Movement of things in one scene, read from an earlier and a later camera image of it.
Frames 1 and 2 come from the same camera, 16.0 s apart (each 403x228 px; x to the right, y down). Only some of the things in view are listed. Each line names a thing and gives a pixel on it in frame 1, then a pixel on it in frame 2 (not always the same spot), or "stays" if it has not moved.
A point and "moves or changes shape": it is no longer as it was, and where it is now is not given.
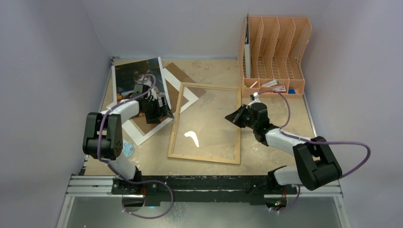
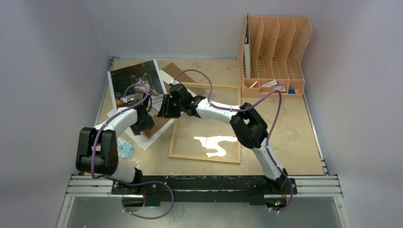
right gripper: (243, 115) → (168, 107)
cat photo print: (136, 79) moves or changes shape
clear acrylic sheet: (202, 129) stays
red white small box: (281, 89) stays
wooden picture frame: (171, 155) stays
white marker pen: (274, 82) stays
